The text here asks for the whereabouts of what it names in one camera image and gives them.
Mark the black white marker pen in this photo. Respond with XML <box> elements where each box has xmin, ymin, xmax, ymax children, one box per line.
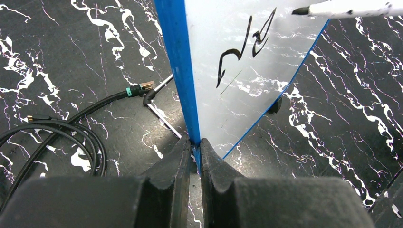
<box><xmin>291</xmin><ymin>0</ymin><xmax>403</xmax><ymax>19</ymax></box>

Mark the black coiled cable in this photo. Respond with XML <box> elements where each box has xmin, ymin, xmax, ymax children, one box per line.
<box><xmin>0</xmin><ymin>81</ymin><xmax>155</xmax><ymax>215</ymax></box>

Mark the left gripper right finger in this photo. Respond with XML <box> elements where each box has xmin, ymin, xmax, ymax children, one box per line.
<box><xmin>200</xmin><ymin>139</ymin><xmax>374</xmax><ymax>228</ymax></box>

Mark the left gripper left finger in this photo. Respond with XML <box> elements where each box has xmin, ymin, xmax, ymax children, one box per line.
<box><xmin>0</xmin><ymin>136</ymin><xmax>192</xmax><ymax>228</ymax></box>

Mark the blue framed whiteboard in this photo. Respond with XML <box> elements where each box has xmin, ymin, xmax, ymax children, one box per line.
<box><xmin>154</xmin><ymin>0</ymin><xmax>328</xmax><ymax>159</ymax></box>

